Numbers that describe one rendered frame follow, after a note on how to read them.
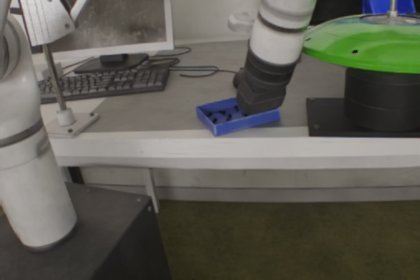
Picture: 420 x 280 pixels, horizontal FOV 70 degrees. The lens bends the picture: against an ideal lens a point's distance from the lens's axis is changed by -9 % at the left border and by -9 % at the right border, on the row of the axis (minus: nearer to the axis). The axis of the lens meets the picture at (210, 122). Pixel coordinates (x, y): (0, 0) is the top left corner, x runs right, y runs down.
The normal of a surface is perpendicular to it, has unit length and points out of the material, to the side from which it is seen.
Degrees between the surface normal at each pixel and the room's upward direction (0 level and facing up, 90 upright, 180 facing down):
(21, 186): 90
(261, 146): 90
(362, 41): 23
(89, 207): 0
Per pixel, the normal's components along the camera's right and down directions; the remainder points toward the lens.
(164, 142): -0.16, 0.44
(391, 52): -0.28, -0.66
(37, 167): 0.86, 0.14
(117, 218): -0.10, -0.90
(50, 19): 0.19, 0.40
